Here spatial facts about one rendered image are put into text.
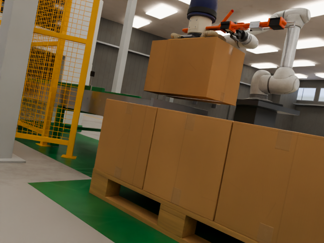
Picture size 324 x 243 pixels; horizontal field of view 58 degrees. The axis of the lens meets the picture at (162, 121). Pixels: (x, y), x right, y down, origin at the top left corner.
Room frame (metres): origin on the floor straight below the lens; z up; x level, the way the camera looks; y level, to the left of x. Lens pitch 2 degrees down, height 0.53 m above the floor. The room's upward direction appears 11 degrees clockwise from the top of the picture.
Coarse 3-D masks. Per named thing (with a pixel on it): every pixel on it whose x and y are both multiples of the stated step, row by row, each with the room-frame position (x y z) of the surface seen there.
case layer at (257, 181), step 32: (128, 128) 1.51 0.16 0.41; (160, 128) 1.37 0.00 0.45; (192, 128) 1.25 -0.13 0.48; (224, 128) 1.15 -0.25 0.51; (256, 128) 1.07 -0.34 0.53; (96, 160) 1.65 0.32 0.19; (128, 160) 1.48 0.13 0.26; (160, 160) 1.35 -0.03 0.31; (192, 160) 1.23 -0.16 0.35; (224, 160) 1.14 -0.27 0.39; (256, 160) 1.05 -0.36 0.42; (288, 160) 0.98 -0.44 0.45; (320, 160) 0.92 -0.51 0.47; (160, 192) 1.32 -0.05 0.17; (192, 192) 1.21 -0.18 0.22; (224, 192) 1.12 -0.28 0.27; (256, 192) 1.04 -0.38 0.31; (288, 192) 0.97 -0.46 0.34; (320, 192) 0.91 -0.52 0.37; (224, 224) 1.10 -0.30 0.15; (256, 224) 1.02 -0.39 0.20; (288, 224) 0.96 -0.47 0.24; (320, 224) 0.90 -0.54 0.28
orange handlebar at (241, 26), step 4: (232, 24) 2.06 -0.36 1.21; (236, 24) 2.03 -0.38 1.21; (240, 24) 2.01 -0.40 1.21; (244, 24) 1.99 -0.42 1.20; (248, 24) 1.97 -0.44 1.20; (260, 24) 1.92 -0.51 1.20; (264, 24) 1.90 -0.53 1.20; (284, 24) 1.84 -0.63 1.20; (184, 28) 2.34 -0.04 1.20; (208, 28) 2.19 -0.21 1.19; (212, 28) 2.17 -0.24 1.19; (216, 28) 2.14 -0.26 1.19; (236, 28) 2.08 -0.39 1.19; (240, 28) 2.04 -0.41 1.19; (244, 28) 2.03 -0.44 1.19; (184, 32) 2.38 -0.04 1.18
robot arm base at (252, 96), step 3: (249, 96) 2.61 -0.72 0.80; (252, 96) 2.56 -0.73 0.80; (255, 96) 2.54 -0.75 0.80; (258, 96) 2.53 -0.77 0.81; (261, 96) 2.53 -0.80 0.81; (264, 96) 2.54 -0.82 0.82; (267, 96) 2.56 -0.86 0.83; (261, 99) 2.52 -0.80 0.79; (264, 99) 2.53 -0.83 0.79; (267, 99) 2.56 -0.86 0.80
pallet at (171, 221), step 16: (96, 176) 1.63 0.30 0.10; (112, 176) 1.55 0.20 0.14; (96, 192) 1.62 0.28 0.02; (112, 192) 1.60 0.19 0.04; (144, 192) 1.38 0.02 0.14; (128, 208) 1.46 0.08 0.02; (144, 208) 1.50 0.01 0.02; (160, 208) 1.31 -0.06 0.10; (176, 208) 1.25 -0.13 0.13; (160, 224) 1.30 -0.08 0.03; (176, 224) 1.24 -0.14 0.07; (192, 224) 1.27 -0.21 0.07; (208, 224) 1.14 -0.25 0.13; (176, 240) 1.23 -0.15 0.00; (192, 240) 1.22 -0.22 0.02; (240, 240) 1.05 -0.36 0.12
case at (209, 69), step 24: (168, 48) 2.21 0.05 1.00; (192, 48) 2.05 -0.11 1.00; (216, 48) 1.94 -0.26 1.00; (168, 72) 2.18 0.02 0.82; (192, 72) 2.03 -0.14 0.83; (216, 72) 1.98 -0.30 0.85; (240, 72) 2.21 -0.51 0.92; (168, 96) 2.52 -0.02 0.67; (192, 96) 2.06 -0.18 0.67; (216, 96) 2.02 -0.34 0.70
